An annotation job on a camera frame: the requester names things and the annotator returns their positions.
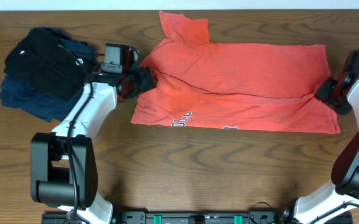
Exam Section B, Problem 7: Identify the red t-shirt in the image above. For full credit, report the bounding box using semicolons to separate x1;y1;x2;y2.
131;11;340;134

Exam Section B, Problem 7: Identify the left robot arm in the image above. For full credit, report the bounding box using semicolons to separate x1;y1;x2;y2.
30;67;157;223

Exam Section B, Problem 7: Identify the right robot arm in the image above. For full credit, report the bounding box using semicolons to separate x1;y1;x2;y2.
280;79;359;224

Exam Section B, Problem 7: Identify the black folded shirt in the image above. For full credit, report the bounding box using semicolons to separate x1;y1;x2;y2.
4;27;96;100

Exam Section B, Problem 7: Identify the navy blue folded shirt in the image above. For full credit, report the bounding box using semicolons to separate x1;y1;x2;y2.
0;27;96;123

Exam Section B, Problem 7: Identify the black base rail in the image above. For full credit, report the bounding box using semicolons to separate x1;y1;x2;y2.
41;211;354;224

